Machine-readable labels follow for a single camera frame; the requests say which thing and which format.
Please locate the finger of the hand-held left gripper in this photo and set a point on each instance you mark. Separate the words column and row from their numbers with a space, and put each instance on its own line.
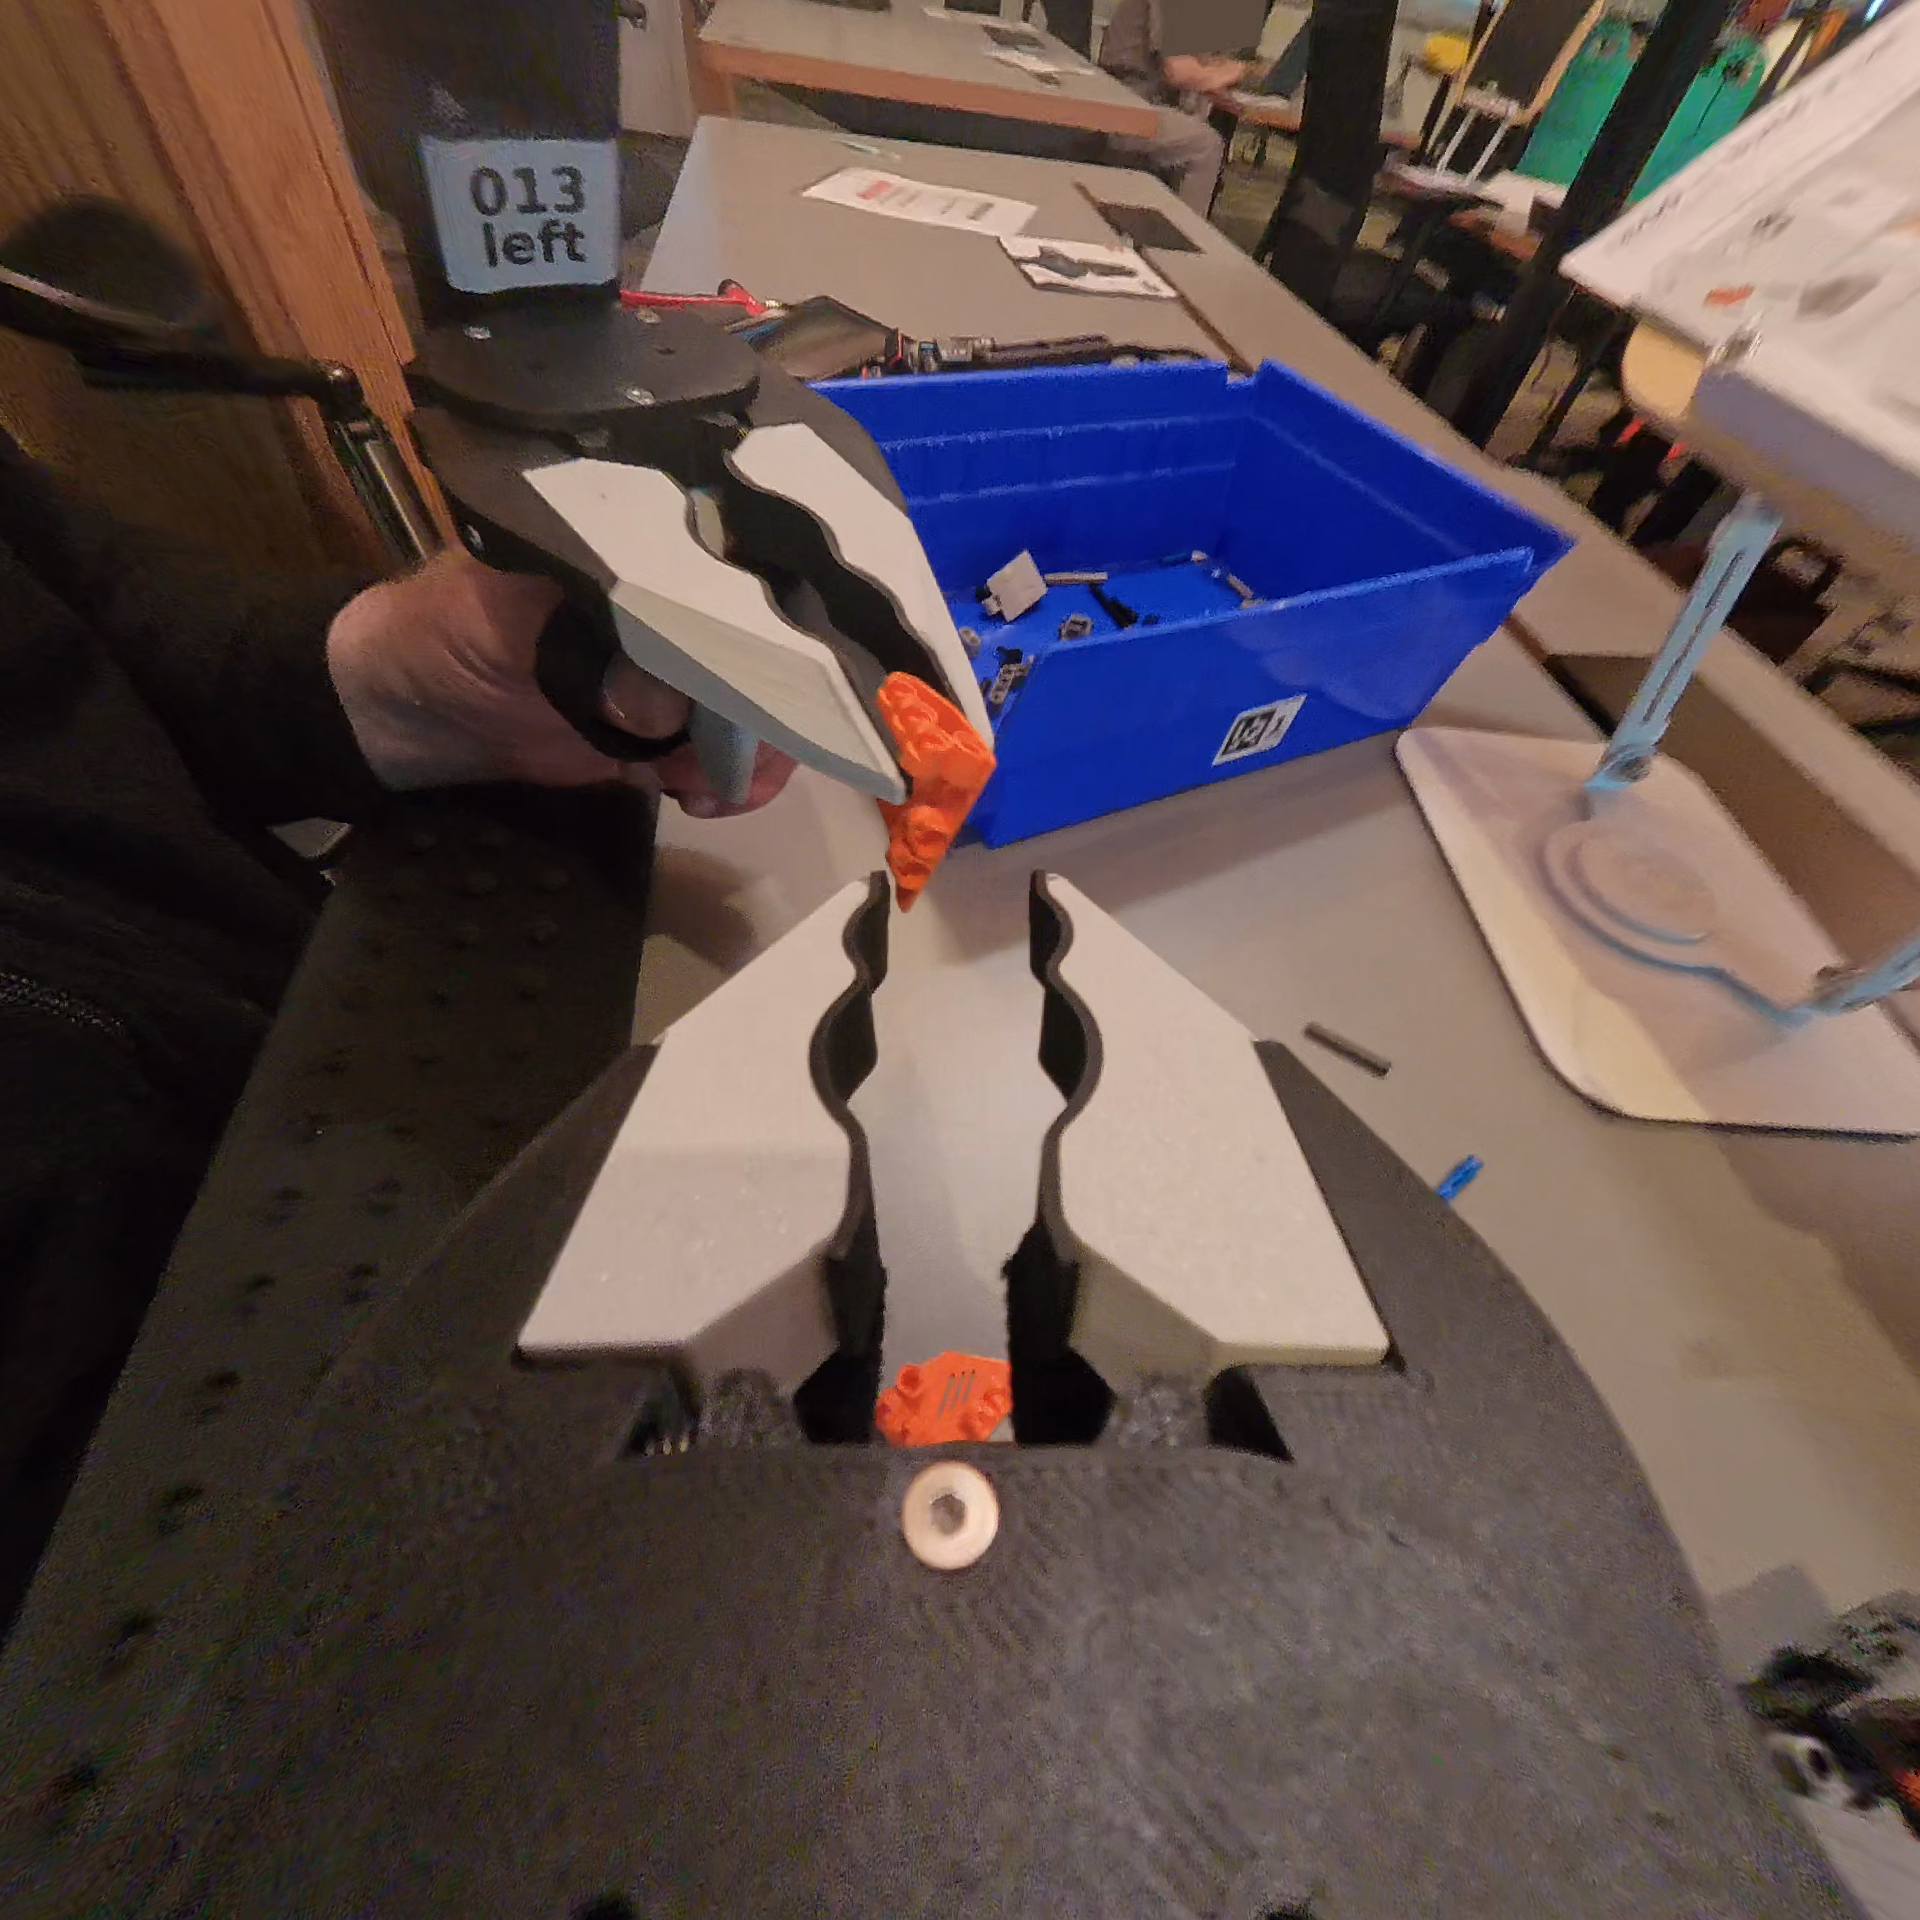
column 705, row 630
column 877, row 555

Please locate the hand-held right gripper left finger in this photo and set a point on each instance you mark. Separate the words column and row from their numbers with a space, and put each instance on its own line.
column 705, row 1200

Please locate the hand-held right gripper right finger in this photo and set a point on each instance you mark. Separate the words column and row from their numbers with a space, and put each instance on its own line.
column 1216, row 1200

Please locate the orange brick connector piece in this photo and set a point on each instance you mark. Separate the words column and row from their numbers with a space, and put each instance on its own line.
column 938, row 766

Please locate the orange wing panel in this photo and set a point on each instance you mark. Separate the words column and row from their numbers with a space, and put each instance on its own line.
column 945, row 1403

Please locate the person's left forearm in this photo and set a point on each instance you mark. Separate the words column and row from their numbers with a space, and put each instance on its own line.
column 224, row 705

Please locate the person's left hand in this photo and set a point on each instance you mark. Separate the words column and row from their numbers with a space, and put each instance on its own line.
column 450, row 675

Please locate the dark grey brick axle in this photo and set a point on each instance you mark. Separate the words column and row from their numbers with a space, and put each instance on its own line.
column 1347, row 1051

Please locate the small loose brick parts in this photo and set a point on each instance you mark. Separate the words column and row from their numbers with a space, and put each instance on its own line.
column 1080, row 601

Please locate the black zipper pouch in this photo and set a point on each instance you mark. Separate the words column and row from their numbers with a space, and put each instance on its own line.
column 839, row 338

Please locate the blue brick pin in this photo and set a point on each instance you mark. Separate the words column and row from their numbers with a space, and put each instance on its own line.
column 1460, row 1175

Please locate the dark perforated panel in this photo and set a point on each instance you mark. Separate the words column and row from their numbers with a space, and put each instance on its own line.
column 420, row 1021

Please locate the printed leaflet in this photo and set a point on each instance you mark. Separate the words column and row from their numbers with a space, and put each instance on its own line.
column 1088, row 268

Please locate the white paper with red print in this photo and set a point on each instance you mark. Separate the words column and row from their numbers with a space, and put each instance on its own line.
column 915, row 198

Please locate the black chair armrest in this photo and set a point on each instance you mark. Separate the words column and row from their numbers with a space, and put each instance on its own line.
column 120, row 323

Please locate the blue plastic bin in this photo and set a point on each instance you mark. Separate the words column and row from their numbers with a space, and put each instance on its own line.
column 1275, row 601

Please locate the wood-edged grey desk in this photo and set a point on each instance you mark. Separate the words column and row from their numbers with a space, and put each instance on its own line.
column 931, row 60

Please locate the black office chair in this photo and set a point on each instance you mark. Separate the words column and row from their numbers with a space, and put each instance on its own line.
column 1336, row 135

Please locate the black vertical pole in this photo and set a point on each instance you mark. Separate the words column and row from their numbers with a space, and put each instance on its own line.
column 1590, row 210

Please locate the wood-backed white chair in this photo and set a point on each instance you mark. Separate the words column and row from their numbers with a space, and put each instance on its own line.
column 1515, row 76

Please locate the tracked toy robot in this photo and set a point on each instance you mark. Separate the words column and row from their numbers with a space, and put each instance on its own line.
column 1845, row 1725

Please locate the white printed instruction sheet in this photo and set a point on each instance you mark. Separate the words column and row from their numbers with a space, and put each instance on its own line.
column 1770, row 196

